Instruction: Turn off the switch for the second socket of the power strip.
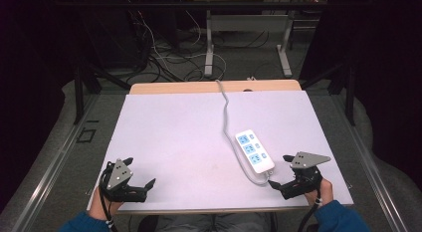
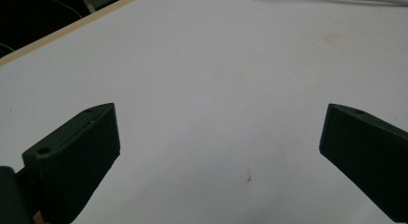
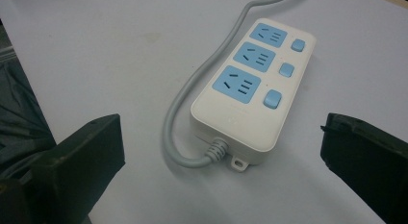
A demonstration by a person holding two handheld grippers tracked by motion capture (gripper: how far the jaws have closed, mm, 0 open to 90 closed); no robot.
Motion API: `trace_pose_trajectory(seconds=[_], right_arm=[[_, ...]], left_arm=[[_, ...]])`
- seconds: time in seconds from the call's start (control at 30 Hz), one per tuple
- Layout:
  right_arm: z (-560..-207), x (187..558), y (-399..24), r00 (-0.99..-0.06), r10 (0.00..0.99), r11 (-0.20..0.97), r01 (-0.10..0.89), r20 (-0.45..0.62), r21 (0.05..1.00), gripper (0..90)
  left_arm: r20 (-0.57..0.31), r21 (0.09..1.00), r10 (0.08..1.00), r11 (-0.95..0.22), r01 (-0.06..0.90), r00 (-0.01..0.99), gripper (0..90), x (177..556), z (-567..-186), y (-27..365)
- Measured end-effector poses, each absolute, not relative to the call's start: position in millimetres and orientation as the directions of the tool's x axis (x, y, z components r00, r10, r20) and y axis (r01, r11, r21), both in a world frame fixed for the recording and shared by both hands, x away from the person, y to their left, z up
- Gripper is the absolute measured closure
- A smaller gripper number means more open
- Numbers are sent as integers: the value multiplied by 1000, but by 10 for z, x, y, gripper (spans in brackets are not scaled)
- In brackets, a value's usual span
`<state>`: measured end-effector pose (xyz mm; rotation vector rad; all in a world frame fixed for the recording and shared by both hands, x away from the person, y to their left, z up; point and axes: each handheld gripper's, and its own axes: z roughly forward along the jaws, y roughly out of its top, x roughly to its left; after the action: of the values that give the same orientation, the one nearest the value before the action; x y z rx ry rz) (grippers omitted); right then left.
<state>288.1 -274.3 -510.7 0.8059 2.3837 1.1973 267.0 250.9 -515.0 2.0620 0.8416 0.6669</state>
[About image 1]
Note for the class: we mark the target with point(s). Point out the white table mat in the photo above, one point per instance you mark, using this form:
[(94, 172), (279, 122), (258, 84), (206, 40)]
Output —
[(179, 142)]

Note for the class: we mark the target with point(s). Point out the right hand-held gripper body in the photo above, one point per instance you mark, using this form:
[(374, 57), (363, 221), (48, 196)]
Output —
[(307, 160)]

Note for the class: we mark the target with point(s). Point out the black curtain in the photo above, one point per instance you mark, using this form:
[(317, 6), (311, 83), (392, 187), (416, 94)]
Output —
[(30, 76), (388, 76)]

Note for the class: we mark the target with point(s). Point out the white power strip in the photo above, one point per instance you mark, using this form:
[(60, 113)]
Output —
[(254, 151)]

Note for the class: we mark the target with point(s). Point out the black metal stand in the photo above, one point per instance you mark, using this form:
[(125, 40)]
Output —
[(79, 92), (349, 92)]

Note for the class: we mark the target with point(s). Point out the person's right hand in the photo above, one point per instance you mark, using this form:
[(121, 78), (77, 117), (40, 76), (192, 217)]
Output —
[(324, 192)]

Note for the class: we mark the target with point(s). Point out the person's left hand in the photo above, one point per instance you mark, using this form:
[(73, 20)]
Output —
[(99, 205)]

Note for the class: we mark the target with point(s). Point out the aluminium floor rail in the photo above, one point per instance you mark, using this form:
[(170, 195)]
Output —
[(375, 179), (49, 179)]

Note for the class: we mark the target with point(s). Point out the white-framed desk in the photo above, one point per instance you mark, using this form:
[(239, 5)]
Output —
[(249, 24)]

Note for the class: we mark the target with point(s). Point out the person's legs grey trousers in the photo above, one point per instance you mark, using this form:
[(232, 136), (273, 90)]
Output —
[(219, 223)]

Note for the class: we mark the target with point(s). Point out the square floor socket cover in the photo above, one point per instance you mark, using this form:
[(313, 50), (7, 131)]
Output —
[(86, 135)]

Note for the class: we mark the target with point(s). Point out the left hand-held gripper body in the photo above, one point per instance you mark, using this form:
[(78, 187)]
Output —
[(120, 175)]

